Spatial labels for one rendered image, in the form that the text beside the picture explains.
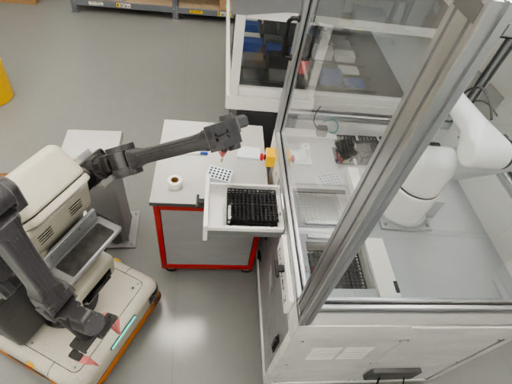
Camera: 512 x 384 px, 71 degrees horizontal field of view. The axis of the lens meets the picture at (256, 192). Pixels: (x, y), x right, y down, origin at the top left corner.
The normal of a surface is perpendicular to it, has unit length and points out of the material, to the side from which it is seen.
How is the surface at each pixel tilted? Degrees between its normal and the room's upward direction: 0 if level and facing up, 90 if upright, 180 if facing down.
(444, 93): 90
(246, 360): 0
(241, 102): 90
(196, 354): 0
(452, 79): 90
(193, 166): 0
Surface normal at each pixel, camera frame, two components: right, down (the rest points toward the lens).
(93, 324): 0.86, 0.05
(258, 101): 0.05, 0.76
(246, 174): 0.13, -0.64
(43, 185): 0.70, -0.22
